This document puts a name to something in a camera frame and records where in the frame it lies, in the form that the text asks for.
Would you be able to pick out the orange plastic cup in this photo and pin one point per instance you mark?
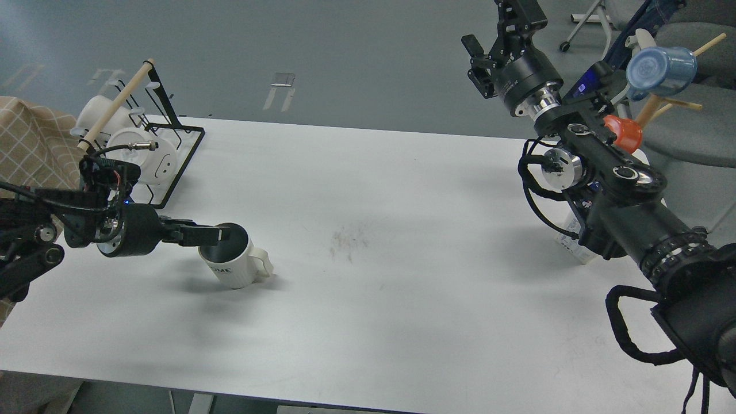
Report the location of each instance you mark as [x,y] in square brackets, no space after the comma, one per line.
[628,133]

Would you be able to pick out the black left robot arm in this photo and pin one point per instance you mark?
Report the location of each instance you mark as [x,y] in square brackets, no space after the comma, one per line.
[101,212]

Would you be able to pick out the white cup behind rack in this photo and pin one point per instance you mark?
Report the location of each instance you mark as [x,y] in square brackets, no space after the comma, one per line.
[94,110]

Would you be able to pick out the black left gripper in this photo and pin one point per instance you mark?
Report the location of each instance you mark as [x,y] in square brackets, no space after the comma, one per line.
[142,230]

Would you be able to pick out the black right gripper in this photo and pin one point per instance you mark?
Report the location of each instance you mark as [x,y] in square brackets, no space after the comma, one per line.
[514,69]

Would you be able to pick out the black wire dish rack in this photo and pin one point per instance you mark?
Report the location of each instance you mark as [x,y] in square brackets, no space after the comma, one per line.
[134,112]

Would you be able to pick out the blue plastic cup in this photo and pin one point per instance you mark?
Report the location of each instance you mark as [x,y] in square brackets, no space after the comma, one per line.
[662,71]

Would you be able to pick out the white ribbed HOME mug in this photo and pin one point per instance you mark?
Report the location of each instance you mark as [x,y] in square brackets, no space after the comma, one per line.
[235,261]

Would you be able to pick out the white round mug on rack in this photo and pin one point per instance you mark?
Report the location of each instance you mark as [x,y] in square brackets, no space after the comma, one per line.
[157,166]

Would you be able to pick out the blue white milk carton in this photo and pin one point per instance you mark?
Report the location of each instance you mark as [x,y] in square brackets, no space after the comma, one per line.
[613,230]

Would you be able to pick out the beige checkered cloth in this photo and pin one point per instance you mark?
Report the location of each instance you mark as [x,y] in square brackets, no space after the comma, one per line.
[37,147]

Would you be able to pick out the grey office chair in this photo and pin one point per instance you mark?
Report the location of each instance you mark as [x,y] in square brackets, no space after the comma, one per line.
[700,136]

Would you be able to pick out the wooden cup tree stand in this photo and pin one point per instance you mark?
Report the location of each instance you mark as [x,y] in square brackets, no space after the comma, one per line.
[653,106]

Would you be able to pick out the dark blue jacket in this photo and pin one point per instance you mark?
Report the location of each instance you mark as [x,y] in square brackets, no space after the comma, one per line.
[638,27]

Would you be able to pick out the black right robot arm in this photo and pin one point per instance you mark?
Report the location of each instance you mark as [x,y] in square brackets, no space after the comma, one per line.
[615,198]

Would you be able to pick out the wooden rod on rack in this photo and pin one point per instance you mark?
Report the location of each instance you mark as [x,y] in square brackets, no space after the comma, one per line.
[86,140]

